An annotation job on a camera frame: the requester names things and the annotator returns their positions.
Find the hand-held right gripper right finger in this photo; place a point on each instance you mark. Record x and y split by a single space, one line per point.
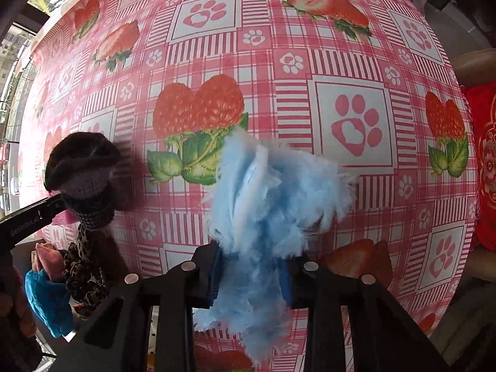
285 283

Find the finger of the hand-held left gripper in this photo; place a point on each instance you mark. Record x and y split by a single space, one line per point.
27 226

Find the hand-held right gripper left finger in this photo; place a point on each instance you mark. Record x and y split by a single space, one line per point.
214 279

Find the light blue fluffy cloth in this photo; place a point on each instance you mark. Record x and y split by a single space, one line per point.
263 209

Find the purple and black knitted sock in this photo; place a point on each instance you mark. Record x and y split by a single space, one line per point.
77 159

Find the pink sponge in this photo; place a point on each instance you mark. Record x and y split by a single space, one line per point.
62 219

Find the pink and black sock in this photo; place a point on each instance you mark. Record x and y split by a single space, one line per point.
50 263

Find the leopard print scrunchie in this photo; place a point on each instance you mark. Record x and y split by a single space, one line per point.
83 279

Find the teal fluffy cloth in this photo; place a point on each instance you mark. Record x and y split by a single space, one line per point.
46 302

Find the glass window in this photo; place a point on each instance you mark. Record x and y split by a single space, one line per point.
15 46

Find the strawberry print pink tablecloth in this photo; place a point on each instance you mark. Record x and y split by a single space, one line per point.
348 66

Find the red patterned cushion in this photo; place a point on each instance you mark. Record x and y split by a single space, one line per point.
484 143

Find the tan chair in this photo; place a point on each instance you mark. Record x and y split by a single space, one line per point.
474 68

